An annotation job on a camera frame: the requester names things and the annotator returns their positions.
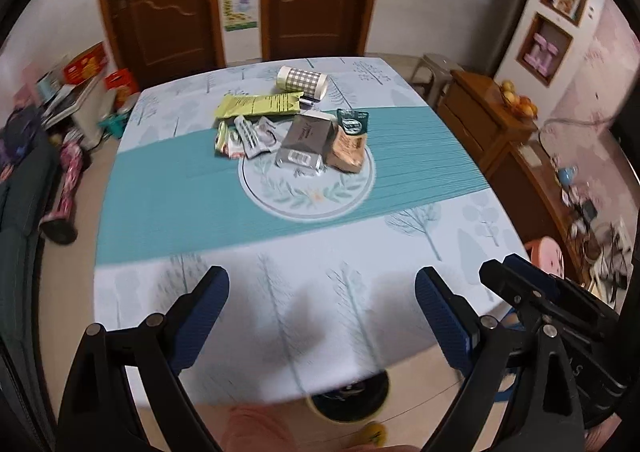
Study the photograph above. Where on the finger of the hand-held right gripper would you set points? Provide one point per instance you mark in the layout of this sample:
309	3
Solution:
515	289
530	272

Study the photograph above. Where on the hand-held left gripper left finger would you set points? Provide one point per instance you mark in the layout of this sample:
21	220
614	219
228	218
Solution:
200	322

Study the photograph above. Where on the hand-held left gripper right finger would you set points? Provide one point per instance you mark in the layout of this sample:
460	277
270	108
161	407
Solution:
442	322

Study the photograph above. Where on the yellow round trash bin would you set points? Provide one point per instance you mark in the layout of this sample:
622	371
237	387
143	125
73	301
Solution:
350	407

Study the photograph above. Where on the small red green packet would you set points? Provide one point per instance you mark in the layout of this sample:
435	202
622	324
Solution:
227	144

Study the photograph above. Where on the white wrapper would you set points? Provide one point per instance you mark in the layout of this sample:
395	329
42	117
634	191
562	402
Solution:
255	136

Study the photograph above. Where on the brown packet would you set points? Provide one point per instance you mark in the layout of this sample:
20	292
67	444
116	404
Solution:
345	151

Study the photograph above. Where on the grey packet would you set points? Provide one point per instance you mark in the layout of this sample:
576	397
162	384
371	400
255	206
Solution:
305	136

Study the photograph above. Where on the dark green packet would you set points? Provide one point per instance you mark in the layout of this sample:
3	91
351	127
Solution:
352	120

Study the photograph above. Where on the yellow-green packet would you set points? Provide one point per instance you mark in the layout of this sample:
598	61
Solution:
255	105

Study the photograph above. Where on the checked paper cup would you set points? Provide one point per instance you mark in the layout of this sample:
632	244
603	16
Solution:
300	80

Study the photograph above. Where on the person's right forearm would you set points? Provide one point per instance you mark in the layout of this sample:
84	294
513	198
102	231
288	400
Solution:
602	439

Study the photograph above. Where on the pink plastic stool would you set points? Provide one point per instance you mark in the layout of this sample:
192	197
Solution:
545	257

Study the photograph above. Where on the long wooden cabinet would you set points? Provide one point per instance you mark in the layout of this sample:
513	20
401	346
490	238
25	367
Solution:
530	202

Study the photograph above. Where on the small blue pot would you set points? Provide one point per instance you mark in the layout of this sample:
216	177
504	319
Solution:
566	176

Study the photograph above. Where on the person's pink pants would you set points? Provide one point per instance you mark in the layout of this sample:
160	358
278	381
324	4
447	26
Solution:
255	432

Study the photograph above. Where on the tree print tablecloth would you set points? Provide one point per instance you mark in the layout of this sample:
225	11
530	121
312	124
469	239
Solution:
200	192

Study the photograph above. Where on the yellow slipper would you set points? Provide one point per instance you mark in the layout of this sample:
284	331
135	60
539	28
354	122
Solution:
373	433

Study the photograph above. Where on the small wooden cabinet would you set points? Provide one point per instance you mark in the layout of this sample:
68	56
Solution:
480	126

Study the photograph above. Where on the fruit bowl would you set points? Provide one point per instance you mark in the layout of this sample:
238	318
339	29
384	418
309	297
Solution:
520	104

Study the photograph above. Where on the dark green sofa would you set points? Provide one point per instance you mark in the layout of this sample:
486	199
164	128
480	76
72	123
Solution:
20	282

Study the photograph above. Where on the pink patterned hoverboard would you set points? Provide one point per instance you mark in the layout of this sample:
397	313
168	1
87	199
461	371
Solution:
65	192

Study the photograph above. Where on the pink ornament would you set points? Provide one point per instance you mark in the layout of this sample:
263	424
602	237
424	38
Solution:
544	53

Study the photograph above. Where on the grey plastic stool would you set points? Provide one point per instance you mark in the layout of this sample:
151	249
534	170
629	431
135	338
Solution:
435	66

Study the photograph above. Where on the white side cabinet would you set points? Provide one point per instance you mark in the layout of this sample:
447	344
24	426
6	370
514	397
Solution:
75	106

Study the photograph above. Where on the small red box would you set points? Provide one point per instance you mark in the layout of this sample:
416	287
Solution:
121	83

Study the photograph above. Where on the purple bag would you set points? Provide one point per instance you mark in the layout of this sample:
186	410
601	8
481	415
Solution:
20	141

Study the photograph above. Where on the large red carton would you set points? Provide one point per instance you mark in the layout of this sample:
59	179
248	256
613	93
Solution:
85	64

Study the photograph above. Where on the brown wooden door with stickers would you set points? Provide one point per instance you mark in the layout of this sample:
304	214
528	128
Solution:
160	6

